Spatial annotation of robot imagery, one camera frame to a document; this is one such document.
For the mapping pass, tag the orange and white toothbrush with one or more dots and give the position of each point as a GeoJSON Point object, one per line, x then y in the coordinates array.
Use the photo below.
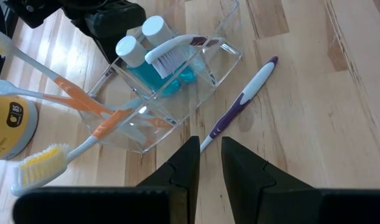
{"type": "Point", "coordinates": [40, 168]}
{"type": "Point", "coordinates": [65, 102]}
{"type": "Point", "coordinates": [77, 93]}

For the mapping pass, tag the clear acrylic organizer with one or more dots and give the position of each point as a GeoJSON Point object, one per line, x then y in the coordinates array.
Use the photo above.
{"type": "Point", "coordinates": [220, 59]}

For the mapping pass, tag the yellow cylinder container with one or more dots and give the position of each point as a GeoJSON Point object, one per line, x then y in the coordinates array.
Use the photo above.
{"type": "Point", "coordinates": [9, 130]}

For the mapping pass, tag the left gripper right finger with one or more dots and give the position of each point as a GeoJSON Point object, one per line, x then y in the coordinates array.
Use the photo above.
{"type": "Point", "coordinates": [286, 205]}

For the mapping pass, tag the purple and white toothbrush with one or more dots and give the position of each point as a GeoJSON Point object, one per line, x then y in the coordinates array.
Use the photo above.
{"type": "Point", "coordinates": [255, 84]}
{"type": "Point", "coordinates": [168, 49]}

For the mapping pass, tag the teal liquid bottle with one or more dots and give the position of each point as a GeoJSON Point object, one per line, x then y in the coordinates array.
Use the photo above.
{"type": "Point", "coordinates": [157, 29]}

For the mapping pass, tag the teal bottle white cap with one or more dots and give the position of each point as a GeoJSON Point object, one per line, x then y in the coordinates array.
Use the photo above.
{"type": "Point", "coordinates": [130, 51]}

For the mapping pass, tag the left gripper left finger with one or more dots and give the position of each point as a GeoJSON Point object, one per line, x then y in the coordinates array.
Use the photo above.
{"type": "Point", "coordinates": [115, 205]}

